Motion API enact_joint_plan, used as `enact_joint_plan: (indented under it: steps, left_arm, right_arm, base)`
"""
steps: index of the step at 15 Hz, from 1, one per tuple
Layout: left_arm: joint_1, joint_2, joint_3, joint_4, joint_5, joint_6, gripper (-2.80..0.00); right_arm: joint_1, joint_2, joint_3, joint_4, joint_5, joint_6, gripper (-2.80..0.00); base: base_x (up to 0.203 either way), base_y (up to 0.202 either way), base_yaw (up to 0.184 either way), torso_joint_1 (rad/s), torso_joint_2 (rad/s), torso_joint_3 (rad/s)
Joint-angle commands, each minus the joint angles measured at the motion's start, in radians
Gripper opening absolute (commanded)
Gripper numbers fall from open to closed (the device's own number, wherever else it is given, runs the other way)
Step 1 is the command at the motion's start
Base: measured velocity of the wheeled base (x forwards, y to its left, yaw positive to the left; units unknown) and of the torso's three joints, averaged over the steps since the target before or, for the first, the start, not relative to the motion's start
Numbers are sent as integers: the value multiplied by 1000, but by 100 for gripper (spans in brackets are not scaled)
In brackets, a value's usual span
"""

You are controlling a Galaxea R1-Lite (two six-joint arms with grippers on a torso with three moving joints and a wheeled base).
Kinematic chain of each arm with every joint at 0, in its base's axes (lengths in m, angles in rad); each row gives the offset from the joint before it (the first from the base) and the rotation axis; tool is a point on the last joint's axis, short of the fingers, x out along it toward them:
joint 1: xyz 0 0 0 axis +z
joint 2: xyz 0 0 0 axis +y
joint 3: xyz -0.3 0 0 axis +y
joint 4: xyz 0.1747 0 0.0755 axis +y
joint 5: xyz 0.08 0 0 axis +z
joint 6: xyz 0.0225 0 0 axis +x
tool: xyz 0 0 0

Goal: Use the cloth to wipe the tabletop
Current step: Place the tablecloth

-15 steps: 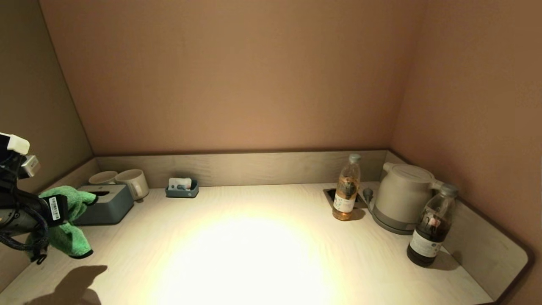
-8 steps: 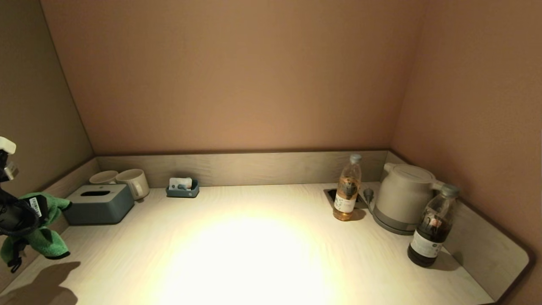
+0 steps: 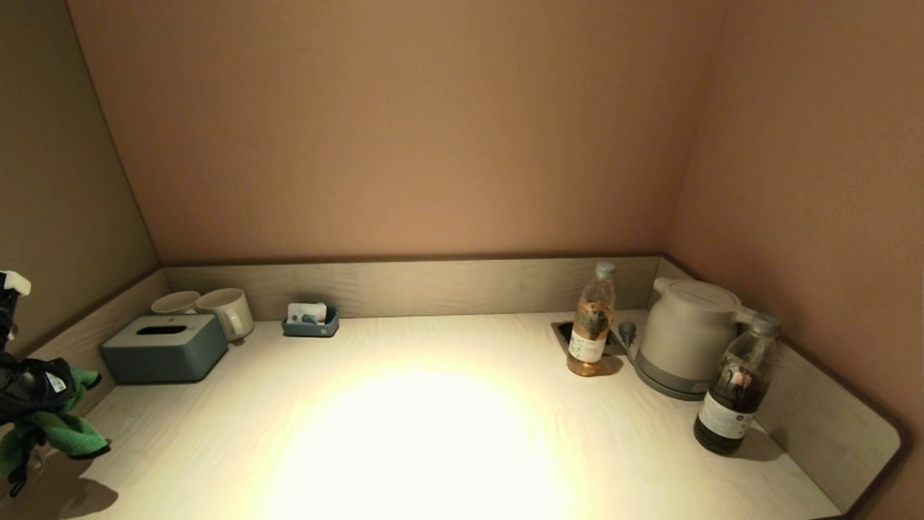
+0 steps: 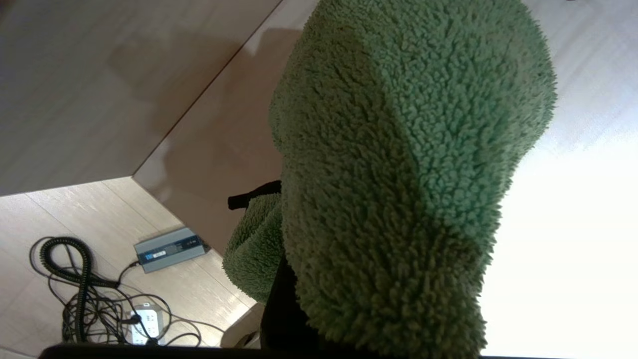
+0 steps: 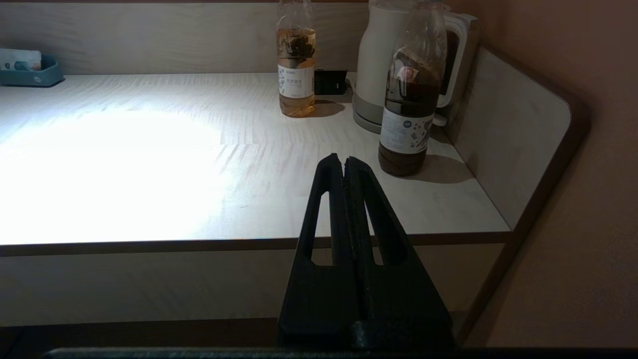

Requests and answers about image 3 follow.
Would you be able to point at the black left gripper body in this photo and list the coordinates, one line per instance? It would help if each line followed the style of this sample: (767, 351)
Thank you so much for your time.
(32, 390)

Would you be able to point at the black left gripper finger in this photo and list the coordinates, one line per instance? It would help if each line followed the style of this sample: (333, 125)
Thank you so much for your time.
(22, 462)

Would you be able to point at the green microfibre cloth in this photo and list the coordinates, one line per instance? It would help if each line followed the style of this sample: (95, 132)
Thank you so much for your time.
(68, 437)

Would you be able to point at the grey-blue tissue box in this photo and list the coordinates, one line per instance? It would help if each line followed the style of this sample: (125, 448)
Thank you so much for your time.
(166, 354)

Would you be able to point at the white ceramic mug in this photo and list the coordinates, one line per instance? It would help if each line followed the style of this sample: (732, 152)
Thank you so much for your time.
(175, 302)
(229, 309)

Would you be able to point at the white sachet packet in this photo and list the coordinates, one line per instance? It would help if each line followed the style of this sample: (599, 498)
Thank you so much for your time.
(299, 311)

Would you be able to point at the small blue sachet tray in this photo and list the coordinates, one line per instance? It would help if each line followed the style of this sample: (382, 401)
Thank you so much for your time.
(310, 329)

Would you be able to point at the black recessed power socket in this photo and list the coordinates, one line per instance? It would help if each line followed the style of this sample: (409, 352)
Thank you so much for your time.
(563, 331)

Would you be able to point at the light tea plastic bottle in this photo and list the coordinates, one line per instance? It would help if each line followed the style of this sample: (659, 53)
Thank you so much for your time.
(590, 338)

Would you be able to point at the grey kettle base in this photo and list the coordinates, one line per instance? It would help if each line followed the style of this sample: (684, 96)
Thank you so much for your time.
(668, 385)

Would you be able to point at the white electric kettle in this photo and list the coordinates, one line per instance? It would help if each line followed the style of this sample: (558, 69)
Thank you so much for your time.
(686, 331)

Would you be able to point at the dark tea plastic bottle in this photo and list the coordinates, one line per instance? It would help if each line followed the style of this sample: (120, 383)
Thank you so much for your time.
(729, 415)

